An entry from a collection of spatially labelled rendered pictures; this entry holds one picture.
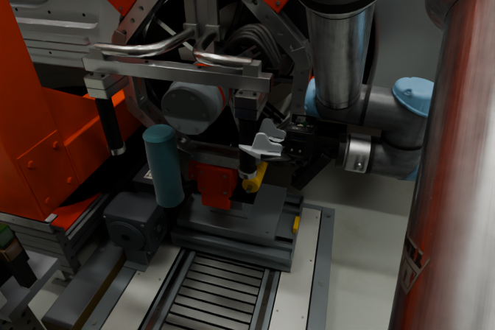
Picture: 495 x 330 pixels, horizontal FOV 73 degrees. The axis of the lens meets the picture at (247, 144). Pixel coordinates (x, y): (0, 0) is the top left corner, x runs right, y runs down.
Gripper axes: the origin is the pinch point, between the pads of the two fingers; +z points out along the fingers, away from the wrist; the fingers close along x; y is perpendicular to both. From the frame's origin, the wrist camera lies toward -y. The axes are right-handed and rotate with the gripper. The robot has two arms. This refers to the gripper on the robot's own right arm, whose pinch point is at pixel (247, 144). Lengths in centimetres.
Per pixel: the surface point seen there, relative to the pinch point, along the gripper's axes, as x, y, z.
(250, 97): 1.2, 11.9, -0.8
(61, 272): 2, -72, 73
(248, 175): 2.0, -7.0, -0.8
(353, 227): -61, -83, -36
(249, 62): -1.9, 17.7, 0.2
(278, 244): -29, -66, -5
